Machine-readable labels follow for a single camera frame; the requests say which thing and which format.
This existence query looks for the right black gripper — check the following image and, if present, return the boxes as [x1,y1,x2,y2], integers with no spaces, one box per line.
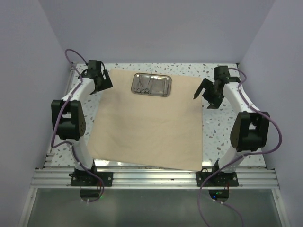
[195,78,225,110]

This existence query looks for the beige surgical cloth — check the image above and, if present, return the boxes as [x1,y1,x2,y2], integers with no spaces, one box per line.
[87,69,203,171]

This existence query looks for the steel surgical scissors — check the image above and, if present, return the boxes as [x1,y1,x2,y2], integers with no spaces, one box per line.
[145,73,152,93]

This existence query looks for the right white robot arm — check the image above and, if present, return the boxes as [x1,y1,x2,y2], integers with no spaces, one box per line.
[194,66,269,186]

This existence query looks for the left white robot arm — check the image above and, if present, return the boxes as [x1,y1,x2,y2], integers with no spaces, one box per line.
[51,60,113,186]

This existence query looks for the steel forceps in tray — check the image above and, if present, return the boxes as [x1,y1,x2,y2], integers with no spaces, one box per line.
[133,83,145,93]

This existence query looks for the steel instrument tray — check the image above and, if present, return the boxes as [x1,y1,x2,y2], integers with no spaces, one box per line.
[131,73,172,97]

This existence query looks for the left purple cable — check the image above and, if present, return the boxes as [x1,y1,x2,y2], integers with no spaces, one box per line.
[51,49,106,203]

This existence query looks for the purple cable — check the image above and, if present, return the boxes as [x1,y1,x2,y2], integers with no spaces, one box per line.
[51,49,106,203]
[196,67,283,227]

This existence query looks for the aluminium left side rail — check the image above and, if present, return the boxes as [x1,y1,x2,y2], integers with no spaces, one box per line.
[44,61,78,168]

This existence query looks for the aluminium rail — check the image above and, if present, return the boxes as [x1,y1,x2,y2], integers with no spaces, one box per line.
[44,61,78,168]
[30,167,279,189]

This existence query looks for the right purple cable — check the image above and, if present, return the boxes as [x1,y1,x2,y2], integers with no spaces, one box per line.
[196,67,283,227]

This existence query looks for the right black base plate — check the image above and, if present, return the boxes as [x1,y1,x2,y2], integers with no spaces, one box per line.
[196,168,239,187]

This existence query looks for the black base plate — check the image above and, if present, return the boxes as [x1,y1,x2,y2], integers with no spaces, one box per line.
[196,168,239,187]
[69,170,113,187]

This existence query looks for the aluminium front rail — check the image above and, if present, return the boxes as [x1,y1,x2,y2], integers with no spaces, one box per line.
[30,167,279,189]

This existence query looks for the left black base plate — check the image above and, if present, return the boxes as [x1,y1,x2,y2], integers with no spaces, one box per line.
[69,170,113,187]

